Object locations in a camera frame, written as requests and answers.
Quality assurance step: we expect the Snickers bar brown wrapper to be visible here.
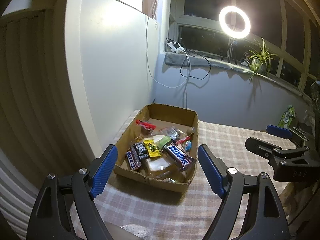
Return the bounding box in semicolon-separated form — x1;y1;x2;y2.
163;144;196;172

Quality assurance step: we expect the packaged toast bread slice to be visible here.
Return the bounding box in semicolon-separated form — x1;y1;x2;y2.
142;155;178;179

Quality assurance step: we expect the clear bag dark snack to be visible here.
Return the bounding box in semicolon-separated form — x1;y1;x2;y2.
159;126;185;142

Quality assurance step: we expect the green tissue box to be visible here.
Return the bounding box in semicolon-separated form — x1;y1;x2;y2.
278;105;297;128

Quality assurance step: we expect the green potted plant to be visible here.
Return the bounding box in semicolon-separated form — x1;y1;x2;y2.
246;36;278;77

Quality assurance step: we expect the checkered beige tablecloth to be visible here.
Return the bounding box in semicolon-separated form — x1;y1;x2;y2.
69;109;301;240

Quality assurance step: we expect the green small snack packet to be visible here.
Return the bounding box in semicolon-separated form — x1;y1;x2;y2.
157;136;172;149

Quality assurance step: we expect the black white snack packet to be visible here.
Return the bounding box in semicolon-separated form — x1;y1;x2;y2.
132;142;150;160

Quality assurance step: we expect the brown cardboard box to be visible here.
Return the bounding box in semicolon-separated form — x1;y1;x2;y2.
114;103;199;193

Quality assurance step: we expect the yellow snack packet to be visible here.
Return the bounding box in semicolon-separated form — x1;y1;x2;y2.
143;139;161;158

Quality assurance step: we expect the red wrapped dark snack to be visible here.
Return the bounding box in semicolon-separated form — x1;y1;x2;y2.
136;120;156;134

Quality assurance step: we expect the white power strip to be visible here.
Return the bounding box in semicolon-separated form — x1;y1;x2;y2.
167;41;185;54

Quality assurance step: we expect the white cabinet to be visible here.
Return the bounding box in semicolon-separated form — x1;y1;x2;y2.
53;0;169;161

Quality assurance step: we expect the ring light tripod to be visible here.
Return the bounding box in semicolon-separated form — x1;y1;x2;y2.
220;37;238;63

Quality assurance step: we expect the black cable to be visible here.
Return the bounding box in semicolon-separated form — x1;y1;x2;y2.
165;37;212;81

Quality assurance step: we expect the white cable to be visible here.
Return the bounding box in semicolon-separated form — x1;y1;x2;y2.
145;15;192;89

